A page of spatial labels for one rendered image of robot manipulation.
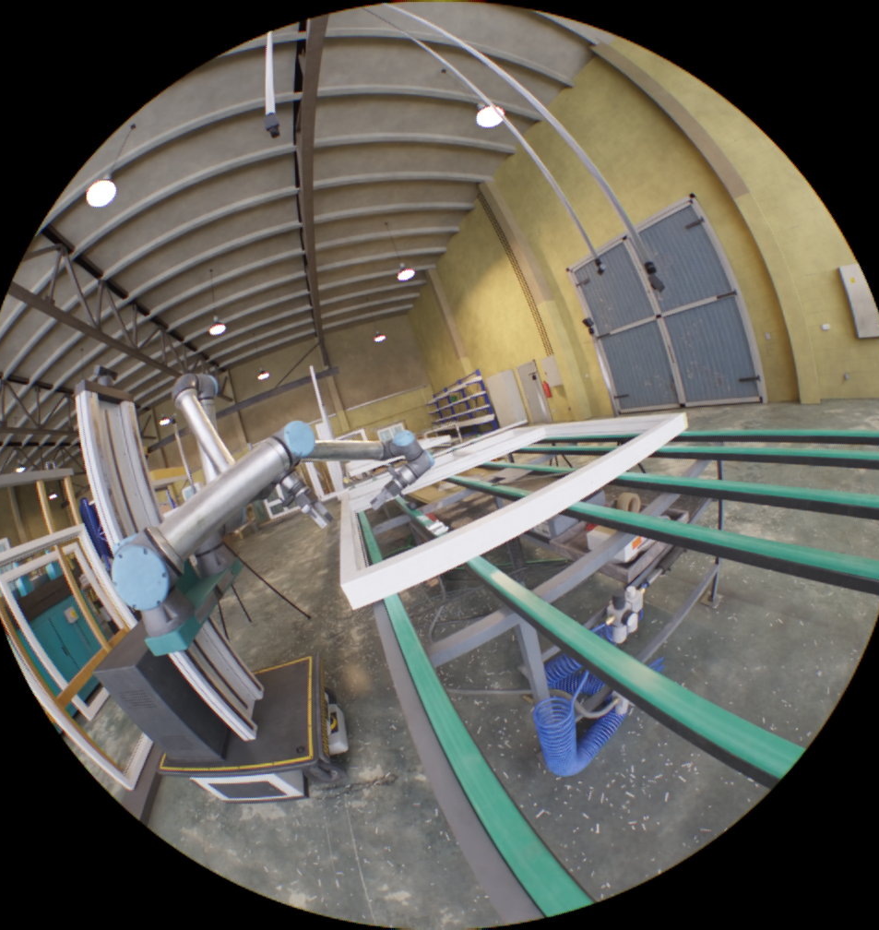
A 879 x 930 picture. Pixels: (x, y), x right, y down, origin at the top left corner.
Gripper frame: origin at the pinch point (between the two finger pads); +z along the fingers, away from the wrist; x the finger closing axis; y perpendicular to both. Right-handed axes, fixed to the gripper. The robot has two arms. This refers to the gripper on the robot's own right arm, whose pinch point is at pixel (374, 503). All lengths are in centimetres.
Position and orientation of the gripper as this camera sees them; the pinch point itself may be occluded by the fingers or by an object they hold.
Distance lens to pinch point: 138.9
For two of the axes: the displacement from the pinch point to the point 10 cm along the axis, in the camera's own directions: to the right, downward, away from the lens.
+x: -3.1, -0.5, 9.5
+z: -7.4, 6.4, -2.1
